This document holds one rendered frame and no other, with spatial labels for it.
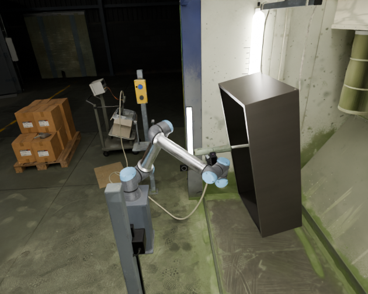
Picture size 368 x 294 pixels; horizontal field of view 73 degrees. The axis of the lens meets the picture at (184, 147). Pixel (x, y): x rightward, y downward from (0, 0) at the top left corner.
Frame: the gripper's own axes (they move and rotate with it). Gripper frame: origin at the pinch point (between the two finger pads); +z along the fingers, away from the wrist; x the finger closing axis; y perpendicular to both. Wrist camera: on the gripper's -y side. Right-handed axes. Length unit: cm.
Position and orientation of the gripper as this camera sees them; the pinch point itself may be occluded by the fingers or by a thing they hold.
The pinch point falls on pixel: (208, 153)
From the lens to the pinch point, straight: 207.4
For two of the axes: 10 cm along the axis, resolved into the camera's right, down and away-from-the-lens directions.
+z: -1.8, -5.4, 8.2
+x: 9.8, -1.5, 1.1
